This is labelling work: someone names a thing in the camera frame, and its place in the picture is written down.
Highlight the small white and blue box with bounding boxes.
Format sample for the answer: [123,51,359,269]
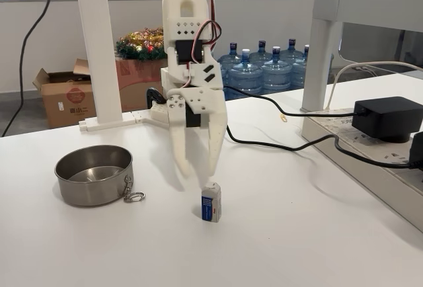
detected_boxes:
[200,183,221,224]

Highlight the red cardboard box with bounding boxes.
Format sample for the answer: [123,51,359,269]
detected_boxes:
[114,58,169,112]

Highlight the round metal bowl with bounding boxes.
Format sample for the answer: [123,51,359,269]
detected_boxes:
[54,144,134,207]

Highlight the open brown cardboard box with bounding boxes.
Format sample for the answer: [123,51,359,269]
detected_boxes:
[32,58,96,129]

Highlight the tinsel christmas wreath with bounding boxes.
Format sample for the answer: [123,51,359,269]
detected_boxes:
[115,27,168,62]

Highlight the small metal carabiner clip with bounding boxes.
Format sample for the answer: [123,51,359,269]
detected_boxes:
[124,176,146,204]

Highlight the long white power strip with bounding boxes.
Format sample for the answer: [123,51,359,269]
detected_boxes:
[302,112,423,235]

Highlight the white desk shelf riser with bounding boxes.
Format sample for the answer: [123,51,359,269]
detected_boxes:
[301,0,423,112]

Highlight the large black power adapter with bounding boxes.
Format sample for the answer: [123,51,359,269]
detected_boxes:
[351,97,420,144]

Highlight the small black plug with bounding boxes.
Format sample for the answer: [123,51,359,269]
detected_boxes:
[408,131,423,169]

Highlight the black power cable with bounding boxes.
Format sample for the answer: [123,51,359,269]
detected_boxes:
[223,85,364,116]
[226,126,414,170]

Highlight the white power cord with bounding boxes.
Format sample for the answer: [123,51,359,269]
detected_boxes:
[324,61,423,111]

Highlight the white stand post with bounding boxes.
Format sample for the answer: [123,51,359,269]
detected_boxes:
[73,0,149,132]

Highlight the black hanging cable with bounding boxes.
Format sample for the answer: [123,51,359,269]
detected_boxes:
[1,0,52,138]

